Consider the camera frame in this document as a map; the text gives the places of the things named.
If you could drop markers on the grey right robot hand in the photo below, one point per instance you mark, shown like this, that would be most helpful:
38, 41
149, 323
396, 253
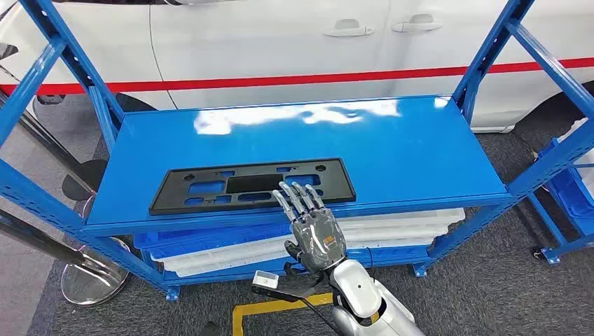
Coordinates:
320, 241

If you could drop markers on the black plastic frame part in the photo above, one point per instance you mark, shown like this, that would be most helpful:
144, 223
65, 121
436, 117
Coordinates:
260, 183

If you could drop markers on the blue metal shelf rack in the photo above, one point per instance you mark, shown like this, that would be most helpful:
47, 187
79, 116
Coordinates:
325, 139

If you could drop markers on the blue wheeled shelf rack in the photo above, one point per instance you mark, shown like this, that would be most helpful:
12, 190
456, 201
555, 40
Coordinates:
557, 246

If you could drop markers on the blue plastic crate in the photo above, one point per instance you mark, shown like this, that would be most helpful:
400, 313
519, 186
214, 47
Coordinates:
209, 239
573, 199
394, 254

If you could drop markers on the yellow floor tape square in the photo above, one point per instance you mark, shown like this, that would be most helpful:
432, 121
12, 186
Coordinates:
269, 307

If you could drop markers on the red barrier belt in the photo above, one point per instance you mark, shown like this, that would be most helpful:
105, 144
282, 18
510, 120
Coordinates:
278, 81

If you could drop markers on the white car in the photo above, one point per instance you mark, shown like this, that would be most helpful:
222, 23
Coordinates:
278, 46

